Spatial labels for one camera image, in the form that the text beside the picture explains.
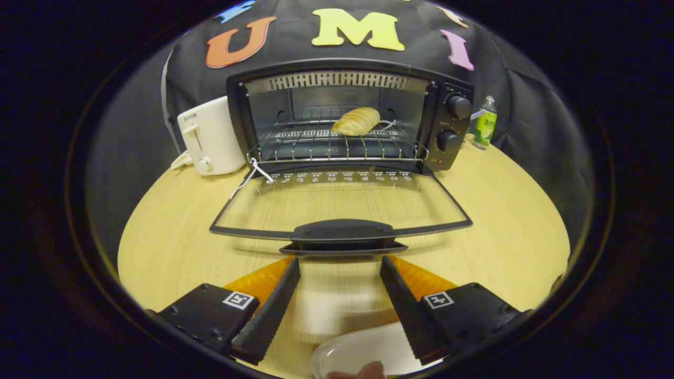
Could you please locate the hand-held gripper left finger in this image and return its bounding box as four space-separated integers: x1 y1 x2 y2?
156 256 302 365

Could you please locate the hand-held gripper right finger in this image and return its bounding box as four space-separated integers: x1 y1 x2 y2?
380 255 523 365

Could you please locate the black toaster oven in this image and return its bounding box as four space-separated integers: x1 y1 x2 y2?
209 58 474 258

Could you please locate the golden bread roll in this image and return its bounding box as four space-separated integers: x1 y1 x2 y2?
331 107 381 136

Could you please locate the white pop-up toaster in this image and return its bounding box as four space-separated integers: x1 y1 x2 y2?
177 96 247 176

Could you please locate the white square plate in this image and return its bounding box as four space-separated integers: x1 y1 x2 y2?
310 321 443 379

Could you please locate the green label drink bottle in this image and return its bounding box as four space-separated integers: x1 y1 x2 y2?
472 95 498 151

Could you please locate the black backdrop cloth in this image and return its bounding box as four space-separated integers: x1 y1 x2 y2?
87 0 593 248

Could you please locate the white string on oven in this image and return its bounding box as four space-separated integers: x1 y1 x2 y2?
230 157 274 200

